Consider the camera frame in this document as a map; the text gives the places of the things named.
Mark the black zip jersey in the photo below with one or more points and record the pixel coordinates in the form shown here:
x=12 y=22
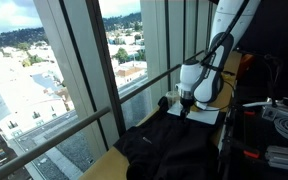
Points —
x=170 y=150

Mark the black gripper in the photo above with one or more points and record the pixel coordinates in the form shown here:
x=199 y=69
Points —
x=186 y=106

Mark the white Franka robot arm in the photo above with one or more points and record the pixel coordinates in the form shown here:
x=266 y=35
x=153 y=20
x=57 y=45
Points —
x=217 y=76

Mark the aluminium extrusion rail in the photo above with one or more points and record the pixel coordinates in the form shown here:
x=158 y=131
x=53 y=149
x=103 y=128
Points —
x=284 y=108
x=284 y=158

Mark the grey wrist camera unit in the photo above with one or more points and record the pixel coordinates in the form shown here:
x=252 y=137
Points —
x=200 y=105

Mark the white paper sheet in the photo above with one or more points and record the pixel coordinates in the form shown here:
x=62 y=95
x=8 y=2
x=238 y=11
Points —
x=204 y=116

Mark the metal corner bracket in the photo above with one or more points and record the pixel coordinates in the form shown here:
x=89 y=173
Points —
x=268 y=114

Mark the clear plastic cup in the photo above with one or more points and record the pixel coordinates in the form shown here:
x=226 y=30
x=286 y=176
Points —
x=172 y=98

